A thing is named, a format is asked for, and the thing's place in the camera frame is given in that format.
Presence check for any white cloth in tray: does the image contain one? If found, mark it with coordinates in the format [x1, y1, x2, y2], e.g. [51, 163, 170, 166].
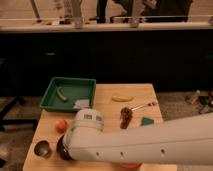
[74, 99, 90, 109]

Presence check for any brown dish brush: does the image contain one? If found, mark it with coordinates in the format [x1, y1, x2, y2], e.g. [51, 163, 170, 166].
[120, 101, 157, 129]

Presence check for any small metal cup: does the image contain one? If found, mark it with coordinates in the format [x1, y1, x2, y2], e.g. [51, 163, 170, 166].
[34, 140, 52, 158]

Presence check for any yellow banana toy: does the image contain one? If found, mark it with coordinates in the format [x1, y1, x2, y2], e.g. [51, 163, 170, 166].
[112, 96, 134, 102]

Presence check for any teal sponge piece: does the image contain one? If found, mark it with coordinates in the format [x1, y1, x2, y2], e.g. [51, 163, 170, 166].
[141, 117, 154, 126]

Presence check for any green plastic tray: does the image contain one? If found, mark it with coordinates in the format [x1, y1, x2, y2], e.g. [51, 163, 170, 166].
[40, 77, 96, 113]

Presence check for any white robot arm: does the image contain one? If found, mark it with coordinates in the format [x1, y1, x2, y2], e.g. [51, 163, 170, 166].
[63, 109, 213, 165]

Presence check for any orange tomato toy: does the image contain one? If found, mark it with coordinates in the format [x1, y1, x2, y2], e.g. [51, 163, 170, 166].
[55, 120, 68, 134]

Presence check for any green cucumber toy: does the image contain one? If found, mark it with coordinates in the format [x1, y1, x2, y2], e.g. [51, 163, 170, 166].
[56, 87, 68, 102]

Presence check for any orange bowl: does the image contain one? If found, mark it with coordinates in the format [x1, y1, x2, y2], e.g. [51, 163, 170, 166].
[119, 163, 142, 169]

